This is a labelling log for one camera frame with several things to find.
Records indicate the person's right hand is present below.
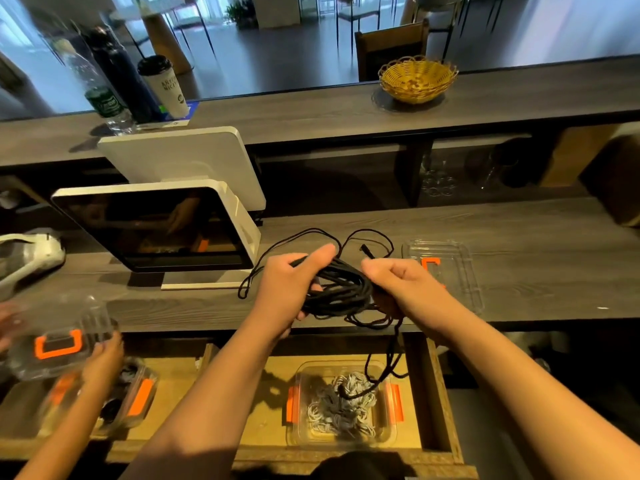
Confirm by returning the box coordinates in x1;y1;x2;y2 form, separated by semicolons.
360;257;467;338

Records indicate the person's left hand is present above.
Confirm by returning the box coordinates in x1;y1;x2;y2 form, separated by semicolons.
245;243;339;341

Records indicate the black cable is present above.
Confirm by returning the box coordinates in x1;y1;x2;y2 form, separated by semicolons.
298;257;411;401

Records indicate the clear container drawer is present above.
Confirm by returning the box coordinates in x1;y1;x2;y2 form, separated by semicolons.
285;359;405;448
38;357;159;438

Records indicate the clear lid orange handle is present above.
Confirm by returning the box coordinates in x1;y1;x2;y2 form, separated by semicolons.
5;295;119;382
402;239;486;318

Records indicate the person's left forearm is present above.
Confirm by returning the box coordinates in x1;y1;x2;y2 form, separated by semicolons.
120;325;291;480

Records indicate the another person's forearm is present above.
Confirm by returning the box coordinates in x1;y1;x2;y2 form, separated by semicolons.
15;387;113;480

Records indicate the person's right forearm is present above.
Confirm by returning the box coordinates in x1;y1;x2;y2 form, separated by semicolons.
430;309;640;480

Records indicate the wooden drawer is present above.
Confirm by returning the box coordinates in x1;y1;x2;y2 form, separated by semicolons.
205;335;479;480
0;339;217;464

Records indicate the white touchscreen monitor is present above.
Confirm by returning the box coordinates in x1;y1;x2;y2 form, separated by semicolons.
52;179;262;291

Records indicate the white customer display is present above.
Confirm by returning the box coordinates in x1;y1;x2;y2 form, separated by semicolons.
97;127;267;213

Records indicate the grey wooden bar counter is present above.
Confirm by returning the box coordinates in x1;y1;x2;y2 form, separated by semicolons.
0;55;640;168

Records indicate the blue white notebook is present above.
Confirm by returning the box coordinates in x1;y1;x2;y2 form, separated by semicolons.
135;103;198;132

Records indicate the yellow woven basket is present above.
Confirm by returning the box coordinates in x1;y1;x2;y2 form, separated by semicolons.
378;55;459;104

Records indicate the flat cardboard sheet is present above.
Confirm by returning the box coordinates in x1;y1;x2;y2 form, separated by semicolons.
540;125;617;188

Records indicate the white paper coffee cup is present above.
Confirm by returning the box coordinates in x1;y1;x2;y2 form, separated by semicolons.
137;55;190;121

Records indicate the brown wooden chair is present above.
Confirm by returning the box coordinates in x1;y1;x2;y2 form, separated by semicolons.
355;21;429;83

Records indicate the white headset device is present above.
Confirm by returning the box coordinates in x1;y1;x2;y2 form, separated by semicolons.
0;229;66;291

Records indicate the clear plastic water bottle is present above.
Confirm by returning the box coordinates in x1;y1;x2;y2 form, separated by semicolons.
55;39;136;136

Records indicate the black thermos bottle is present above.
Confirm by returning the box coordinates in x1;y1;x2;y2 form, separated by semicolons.
85;27;166;124

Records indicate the black metal chair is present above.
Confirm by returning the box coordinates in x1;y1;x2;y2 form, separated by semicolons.
415;0;461;61
168;0;216;56
335;0;381;48

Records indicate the green potted plant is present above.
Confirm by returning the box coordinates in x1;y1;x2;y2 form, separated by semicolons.
225;0;257;31

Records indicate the round wooden table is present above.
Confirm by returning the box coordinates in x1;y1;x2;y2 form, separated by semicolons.
110;0;193;76

